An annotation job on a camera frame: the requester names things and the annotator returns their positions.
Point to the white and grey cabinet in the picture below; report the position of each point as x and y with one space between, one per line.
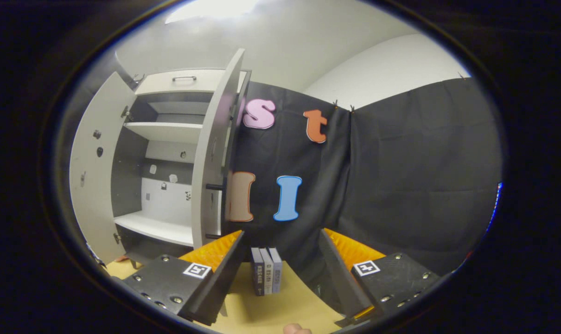
164 132

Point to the grey book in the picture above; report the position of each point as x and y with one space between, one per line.
267 273

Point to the white cabinet drawer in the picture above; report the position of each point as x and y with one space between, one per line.
160 83

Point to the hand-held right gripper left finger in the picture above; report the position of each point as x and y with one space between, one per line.
225 269

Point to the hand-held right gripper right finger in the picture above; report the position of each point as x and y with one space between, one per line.
341 273

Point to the dark blue book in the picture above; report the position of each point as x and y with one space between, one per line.
257 273

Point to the white cabinet door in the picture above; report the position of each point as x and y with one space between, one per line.
206 148
92 185

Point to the light blue book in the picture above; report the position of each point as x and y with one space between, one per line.
276 271

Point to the metal door hinge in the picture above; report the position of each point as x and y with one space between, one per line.
126 112

